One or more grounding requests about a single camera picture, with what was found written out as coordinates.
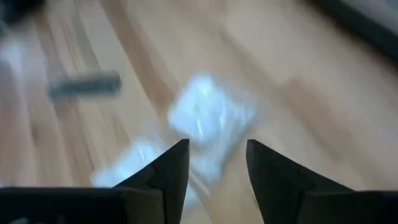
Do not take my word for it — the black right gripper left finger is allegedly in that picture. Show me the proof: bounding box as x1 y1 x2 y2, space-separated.
111 138 191 224

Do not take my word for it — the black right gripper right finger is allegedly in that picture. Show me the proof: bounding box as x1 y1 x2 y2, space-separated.
245 138 354 224

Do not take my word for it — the clear bag of cotton pads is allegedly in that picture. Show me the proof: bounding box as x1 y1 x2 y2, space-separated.
167 73 258 183
90 138 170 189

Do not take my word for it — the long silver nail file packet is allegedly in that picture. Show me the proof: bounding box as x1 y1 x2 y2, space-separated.
47 70 123 101

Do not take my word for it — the black aluminium table frame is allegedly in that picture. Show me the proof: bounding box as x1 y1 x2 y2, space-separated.
306 0 398 62

